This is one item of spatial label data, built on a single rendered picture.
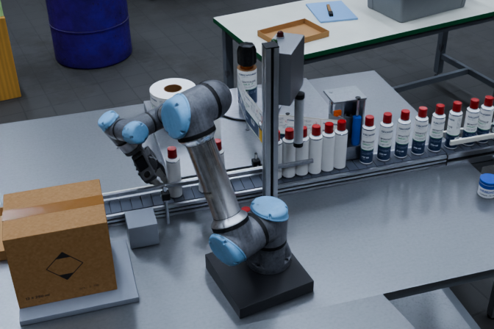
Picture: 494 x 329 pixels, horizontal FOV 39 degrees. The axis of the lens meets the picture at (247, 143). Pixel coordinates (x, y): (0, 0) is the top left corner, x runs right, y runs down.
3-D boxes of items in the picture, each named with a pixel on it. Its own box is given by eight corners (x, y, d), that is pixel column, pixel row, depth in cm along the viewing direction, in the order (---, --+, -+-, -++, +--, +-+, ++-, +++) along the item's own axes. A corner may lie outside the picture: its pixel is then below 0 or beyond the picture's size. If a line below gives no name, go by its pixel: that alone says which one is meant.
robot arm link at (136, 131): (154, 114, 230) (136, 111, 238) (126, 127, 224) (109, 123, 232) (160, 136, 233) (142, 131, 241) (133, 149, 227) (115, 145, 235)
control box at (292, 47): (303, 84, 244) (305, 34, 234) (290, 106, 231) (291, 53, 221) (276, 81, 247) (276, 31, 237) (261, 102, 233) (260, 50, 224)
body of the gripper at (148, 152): (157, 155, 255) (138, 133, 248) (161, 167, 248) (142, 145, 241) (140, 167, 256) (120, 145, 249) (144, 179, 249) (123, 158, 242)
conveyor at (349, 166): (435, 151, 289) (436, 143, 287) (445, 161, 282) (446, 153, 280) (24, 224, 251) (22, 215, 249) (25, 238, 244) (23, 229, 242)
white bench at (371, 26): (438, 71, 545) (452, -30, 503) (509, 111, 488) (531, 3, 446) (217, 128, 474) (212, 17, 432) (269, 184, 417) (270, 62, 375)
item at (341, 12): (340, 1, 452) (341, 0, 452) (358, 19, 426) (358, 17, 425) (305, 5, 448) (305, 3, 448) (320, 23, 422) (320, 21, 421)
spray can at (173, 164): (181, 189, 261) (177, 143, 250) (184, 197, 257) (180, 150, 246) (167, 192, 260) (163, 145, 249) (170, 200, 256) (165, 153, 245)
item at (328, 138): (330, 164, 274) (333, 119, 264) (335, 171, 270) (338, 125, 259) (317, 166, 273) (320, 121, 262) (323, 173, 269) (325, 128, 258)
